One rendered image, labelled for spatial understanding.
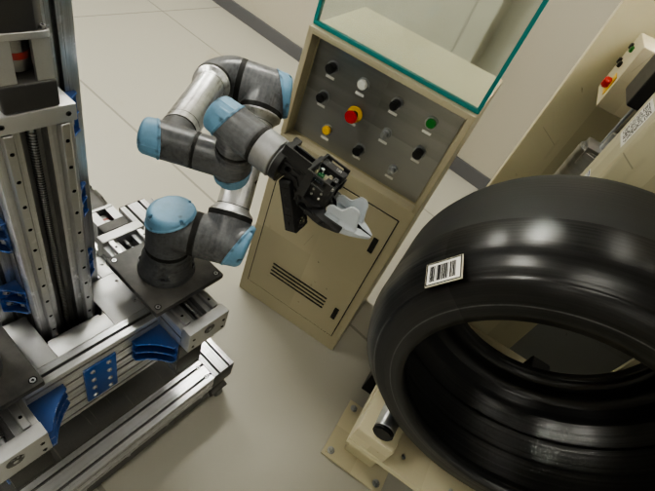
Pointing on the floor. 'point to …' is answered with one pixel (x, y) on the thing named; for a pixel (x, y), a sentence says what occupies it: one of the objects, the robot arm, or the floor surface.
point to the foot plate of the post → (373, 478)
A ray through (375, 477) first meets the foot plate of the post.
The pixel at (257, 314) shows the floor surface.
